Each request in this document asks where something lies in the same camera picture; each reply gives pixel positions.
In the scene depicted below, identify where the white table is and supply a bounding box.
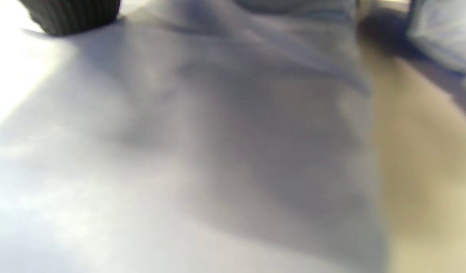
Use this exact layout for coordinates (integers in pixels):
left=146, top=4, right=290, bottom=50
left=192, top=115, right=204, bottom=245
left=360, top=38, right=466, bottom=273

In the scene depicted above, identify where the person's right hand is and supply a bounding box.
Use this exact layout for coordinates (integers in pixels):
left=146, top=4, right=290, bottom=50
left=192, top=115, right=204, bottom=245
left=19, top=0, right=121, bottom=36

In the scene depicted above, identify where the light blue long-sleeve shirt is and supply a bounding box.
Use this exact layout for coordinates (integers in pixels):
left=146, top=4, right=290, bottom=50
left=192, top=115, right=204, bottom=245
left=0, top=0, right=466, bottom=273

